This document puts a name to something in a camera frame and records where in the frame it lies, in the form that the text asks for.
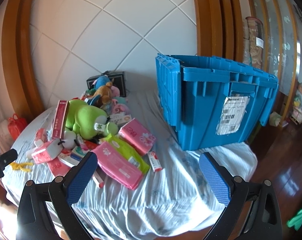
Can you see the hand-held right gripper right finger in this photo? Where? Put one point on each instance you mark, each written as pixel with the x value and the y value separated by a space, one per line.
pixel 214 182

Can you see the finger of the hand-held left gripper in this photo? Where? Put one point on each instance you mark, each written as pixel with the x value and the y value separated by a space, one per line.
pixel 5 158

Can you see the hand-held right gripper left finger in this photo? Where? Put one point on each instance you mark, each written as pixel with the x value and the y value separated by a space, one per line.
pixel 82 177

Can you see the green plush toy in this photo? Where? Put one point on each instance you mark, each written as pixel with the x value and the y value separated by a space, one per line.
pixel 85 116

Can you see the long red box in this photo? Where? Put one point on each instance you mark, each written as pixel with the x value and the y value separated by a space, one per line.
pixel 59 120

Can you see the blue plastic crate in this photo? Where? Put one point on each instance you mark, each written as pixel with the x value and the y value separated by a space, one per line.
pixel 201 110

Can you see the white blue box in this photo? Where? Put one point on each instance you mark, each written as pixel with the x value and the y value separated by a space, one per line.
pixel 70 158

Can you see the flat pink pack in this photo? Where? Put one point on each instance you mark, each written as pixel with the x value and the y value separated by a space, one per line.
pixel 57 168

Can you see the red handbag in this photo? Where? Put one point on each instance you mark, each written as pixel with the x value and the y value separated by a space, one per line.
pixel 17 127

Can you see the large pink tissue pack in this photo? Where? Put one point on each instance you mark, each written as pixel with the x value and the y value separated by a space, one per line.
pixel 115 165

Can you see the red white carton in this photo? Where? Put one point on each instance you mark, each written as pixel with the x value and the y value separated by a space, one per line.
pixel 44 153

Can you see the white plush toy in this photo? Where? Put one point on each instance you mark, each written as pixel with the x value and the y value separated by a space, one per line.
pixel 70 140

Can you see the small pink box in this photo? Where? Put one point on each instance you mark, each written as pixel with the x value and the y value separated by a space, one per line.
pixel 40 136

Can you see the yellow-green wipes pack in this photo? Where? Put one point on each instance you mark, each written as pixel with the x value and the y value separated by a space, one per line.
pixel 132 153

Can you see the small red white box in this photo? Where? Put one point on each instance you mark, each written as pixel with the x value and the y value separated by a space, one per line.
pixel 154 161

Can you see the grey striped tablecloth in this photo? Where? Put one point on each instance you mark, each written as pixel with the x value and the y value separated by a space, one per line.
pixel 153 200

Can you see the pink flowered tissue pack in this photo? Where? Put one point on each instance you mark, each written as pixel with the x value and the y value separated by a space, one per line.
pixel 137 135

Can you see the pink plush toy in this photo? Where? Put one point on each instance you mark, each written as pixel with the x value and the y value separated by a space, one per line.
pixel 119 106

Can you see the brown plush toy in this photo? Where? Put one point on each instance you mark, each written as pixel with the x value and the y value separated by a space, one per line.
pixel 104 92

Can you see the green cloth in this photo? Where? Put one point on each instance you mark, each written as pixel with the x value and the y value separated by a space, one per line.
pixel 301 216

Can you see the blue plush toy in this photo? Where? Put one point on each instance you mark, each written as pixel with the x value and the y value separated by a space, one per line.
pixel 102 80

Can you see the black gift box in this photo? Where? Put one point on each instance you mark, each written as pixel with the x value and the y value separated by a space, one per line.
pixel 119 81

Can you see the rolled patterned carpet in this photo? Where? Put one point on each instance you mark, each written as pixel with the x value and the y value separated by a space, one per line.
pixel 253 42

